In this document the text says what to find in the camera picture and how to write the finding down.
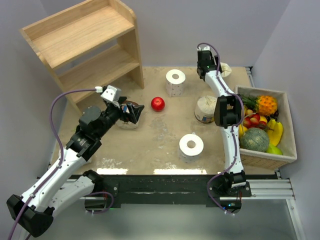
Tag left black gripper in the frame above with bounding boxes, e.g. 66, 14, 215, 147
96, 96, 144, 139

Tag paper roll plain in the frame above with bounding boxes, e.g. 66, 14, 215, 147
220, 62, 232, 79

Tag paper roll cartoon label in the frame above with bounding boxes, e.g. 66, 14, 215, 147
194, 95, 217, 124

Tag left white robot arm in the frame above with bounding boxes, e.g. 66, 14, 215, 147
6, 101, 144, 238

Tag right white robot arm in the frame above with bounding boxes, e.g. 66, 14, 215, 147
197, 46, 246, 197

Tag wooden three-tier shelf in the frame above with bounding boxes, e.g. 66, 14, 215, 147
20, 0, 145, 110

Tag red apple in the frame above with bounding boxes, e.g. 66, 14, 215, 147
150, 96, 166, 112

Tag floral paper towel roll back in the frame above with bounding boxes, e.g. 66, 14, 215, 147
165, 69, 186, 97

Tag white paper towel roll front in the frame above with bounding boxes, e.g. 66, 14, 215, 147
178, 132, 204, 163

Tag pineapple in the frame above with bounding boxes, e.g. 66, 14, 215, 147
241, 95, 278, 117

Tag red cherries cluster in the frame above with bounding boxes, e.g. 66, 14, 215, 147
242, 113, 268, 129

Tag yellow lemon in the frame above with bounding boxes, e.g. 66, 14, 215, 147
238, 124, 248, 138

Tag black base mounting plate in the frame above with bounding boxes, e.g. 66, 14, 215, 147
82, 170, 252, 213

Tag green melon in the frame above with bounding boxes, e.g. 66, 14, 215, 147
240, 128, 270, 152

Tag yellow bananas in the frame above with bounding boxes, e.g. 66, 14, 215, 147
266, 118, 284, 146

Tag green pear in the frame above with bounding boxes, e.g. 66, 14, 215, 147
266, 144, 283, 155

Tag wicker basket with liner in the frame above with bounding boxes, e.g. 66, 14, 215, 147
235, 85, 297, 170

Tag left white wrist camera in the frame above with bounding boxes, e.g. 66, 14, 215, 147
95, 85, 122, 103

